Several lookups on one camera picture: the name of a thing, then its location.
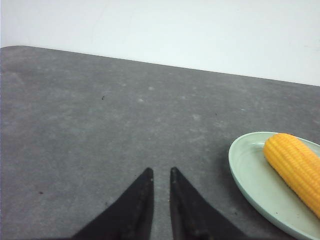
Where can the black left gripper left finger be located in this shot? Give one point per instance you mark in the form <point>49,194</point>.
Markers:
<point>130,217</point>

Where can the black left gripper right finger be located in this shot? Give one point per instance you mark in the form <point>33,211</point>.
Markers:
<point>192,217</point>

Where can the yellow corn cob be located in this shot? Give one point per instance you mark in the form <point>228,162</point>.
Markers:
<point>297,165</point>

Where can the pale green plate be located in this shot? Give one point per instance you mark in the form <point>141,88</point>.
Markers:
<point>266,191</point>

